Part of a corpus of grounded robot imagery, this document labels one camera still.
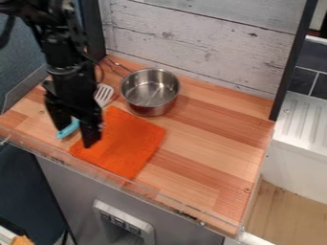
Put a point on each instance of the orange cloth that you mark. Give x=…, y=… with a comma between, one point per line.
x=121, y=142

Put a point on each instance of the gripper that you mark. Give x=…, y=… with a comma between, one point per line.
x=74, y=87

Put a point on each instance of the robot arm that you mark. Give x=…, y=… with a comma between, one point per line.
x=55, y=28

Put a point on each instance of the white toy sink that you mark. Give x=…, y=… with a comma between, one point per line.
x=300, y=140

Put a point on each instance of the silver pot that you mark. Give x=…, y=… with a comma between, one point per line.
x=150, y=92

